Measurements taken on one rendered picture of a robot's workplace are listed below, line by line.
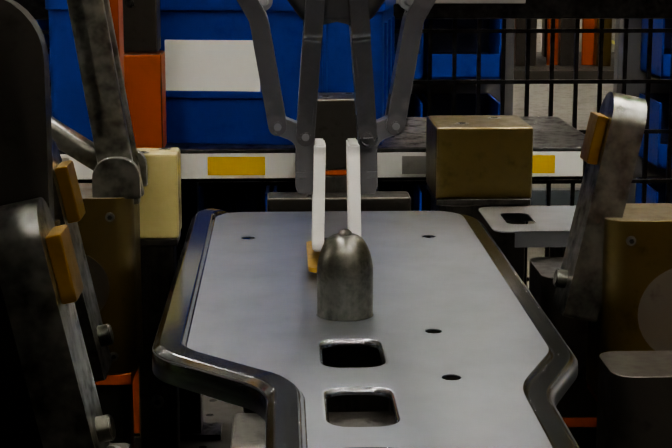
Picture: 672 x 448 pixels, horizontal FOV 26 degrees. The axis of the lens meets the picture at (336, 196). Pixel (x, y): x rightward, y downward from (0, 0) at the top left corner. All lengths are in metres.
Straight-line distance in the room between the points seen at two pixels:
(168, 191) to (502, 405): 0.40
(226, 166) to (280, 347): 0.52
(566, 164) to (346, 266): 0.51
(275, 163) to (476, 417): 0.64
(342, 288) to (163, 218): 0.23
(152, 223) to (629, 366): 0.38
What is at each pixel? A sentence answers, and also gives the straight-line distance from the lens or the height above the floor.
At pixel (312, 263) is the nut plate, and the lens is 0.93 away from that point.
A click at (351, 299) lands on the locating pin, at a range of 0.82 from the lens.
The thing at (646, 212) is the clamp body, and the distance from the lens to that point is 0.92.
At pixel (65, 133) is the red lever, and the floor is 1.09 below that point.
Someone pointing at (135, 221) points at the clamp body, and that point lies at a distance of 0.95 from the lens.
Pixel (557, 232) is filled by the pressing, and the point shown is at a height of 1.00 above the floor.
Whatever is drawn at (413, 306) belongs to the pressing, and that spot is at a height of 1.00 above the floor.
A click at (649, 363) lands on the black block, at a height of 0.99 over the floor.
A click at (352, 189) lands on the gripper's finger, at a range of 0.94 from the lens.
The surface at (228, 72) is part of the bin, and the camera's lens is 1.29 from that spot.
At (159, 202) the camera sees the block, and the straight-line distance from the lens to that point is 1.02.
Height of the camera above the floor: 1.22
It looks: 10 degrees down
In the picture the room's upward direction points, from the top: straight up
